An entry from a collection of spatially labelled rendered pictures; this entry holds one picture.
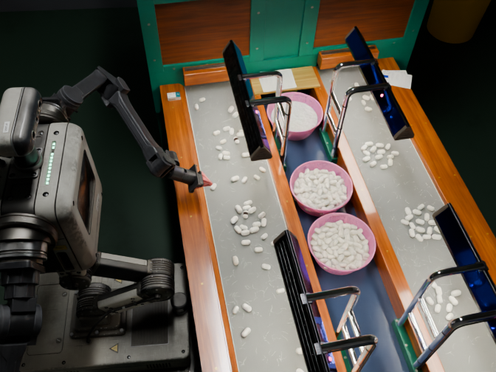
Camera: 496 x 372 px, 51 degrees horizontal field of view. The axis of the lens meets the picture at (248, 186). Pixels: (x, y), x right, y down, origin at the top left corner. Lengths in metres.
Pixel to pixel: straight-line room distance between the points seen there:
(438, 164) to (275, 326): 1.04
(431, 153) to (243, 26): 1.03
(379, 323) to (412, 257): 0.30
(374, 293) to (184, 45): 1.38
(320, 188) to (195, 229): 0.57
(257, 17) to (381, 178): 0.91
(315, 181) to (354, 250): 0.35
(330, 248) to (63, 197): 1.12
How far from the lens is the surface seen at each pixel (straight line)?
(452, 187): 2.36
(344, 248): 2.08
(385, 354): 2.01
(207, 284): 1.95
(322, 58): 2.64
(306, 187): 2.22
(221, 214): 2.13
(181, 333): 2.19
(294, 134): 2.42
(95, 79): 2.05
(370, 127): 2.51
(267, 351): 1.88
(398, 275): 2.05
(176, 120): 2.44
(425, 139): 2.51
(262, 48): 2.57
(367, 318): 2.05
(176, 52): 2.52
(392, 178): 2.34
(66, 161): 1.45
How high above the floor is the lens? 2.51
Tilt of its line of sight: 53 degrees down
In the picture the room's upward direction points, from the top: 2 degrees clockwise
